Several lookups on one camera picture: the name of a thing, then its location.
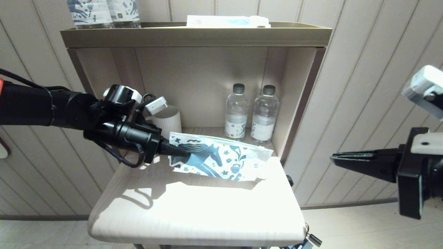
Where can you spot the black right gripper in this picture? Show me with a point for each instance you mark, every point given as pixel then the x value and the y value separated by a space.
pixel 412 180

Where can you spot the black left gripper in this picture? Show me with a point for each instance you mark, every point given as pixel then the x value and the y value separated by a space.
pixel 154 145

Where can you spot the white horse-print pouch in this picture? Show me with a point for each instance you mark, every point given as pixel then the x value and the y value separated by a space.
pixel 225 159

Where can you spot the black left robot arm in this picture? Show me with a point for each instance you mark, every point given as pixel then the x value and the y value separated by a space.
pixel 34 107

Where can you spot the white ribbed ceramic mug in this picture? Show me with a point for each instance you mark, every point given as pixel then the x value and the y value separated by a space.
pixel 171 122

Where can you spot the clear plastic water bottle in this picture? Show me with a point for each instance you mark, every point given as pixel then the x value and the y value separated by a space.
pixel 264 117
pixel 237 117

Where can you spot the small black round knob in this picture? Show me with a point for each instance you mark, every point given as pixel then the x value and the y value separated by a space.
pixel 290 180

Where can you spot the beige wooden shelf table unit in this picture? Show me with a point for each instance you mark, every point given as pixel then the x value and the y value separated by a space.
pixel 207 69

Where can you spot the white packet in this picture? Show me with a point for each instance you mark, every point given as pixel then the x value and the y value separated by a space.
pixel 225 21

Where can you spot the blue print label water bottle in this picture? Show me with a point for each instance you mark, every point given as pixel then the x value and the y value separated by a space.
pixel 126 14

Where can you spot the patterned pouches on shelf top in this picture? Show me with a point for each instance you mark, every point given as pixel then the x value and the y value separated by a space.
pixel 90 14

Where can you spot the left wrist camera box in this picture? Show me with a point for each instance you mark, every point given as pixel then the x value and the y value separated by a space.
pixel 156 104

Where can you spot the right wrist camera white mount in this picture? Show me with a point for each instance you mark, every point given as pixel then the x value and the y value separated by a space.
pixel 425 86

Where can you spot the white wall plate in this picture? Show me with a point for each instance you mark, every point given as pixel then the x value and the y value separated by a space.
pixel 2 150

